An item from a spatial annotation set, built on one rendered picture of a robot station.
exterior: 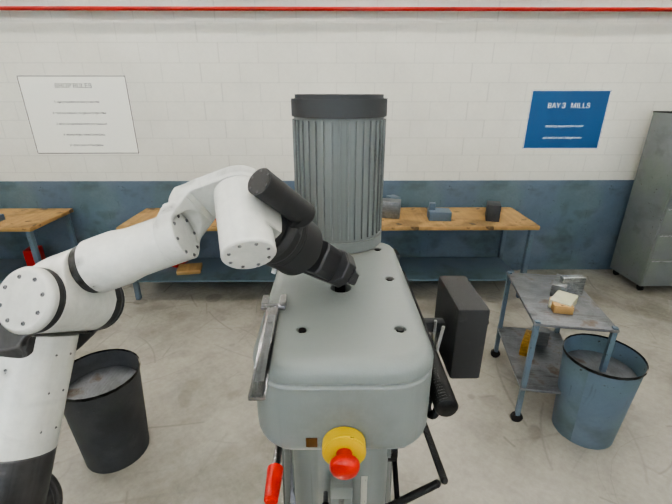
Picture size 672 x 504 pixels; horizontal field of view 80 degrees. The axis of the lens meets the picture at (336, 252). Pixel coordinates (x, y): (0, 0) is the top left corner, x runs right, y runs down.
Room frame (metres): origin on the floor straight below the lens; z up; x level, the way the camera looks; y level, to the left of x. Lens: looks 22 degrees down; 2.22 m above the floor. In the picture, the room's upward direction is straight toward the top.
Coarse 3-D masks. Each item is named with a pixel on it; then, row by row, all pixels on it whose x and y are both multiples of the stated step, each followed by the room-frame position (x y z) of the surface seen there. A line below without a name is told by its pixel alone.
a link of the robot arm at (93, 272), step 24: (96, 240) 0.46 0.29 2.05; (120, 240) 0.45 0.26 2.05; (144, 240) 0.45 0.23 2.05; (48, 264) 0.44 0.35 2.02; (72, 264) 0.44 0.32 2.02; (96, 264) 0.44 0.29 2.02; (120, 264) 0.44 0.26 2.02; (144, 264) 0.44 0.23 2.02; (168, 264) 0.45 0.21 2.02; (72, 288) 0.43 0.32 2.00; (96, 288) 0.44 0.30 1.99; (72, 312) 0.42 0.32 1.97; (96, 312) 0.45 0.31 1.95
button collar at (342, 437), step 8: (328, 432) 0.41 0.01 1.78; (336, 432) 0.41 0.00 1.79; (344, 432) 0.41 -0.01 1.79; (352, 432) 0.41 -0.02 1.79; (360, 432) 0.42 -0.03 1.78; (328, 440) 0.40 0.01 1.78; (336, 440) 0.40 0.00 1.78; (344, 440) 0.40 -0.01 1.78; (352, 440) 0.40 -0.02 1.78; (360, 440) 0.40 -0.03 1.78; (328, 448) 0.40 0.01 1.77; (336, 448) 0.40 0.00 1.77; (352, 448) 0.40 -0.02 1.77; (360, 448) 0.40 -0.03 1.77; (328, 456) 0.40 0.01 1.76; (360, 456) 0.40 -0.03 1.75
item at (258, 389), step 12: (264, 300) 0.58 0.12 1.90; (276, 312) 0.54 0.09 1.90; (264, 324) 0.50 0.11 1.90; (276, 324) 0.51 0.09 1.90; (264, 336) 0.47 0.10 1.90; (264, 348) 0.45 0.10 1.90; (264, 360) 0.42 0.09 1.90; (264, 372) 0.40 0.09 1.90; (252, 384) 0.38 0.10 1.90; (264, 384) 0.38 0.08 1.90; (252, 396) 0.36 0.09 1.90; (264, 396) 0.36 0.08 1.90
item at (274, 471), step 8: (280, 448) 0.46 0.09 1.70; (280, 456) 0.44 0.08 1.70; (272, 464) 0.42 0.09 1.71; (272, 472) 0.41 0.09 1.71; (280, 472) 0.41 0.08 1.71; (272, 480) 0.40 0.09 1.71; (280, 480) 0.40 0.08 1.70; (272, 488) 0.39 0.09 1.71; (264, 496) 0.38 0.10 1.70; (272, 496) 0.38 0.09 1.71
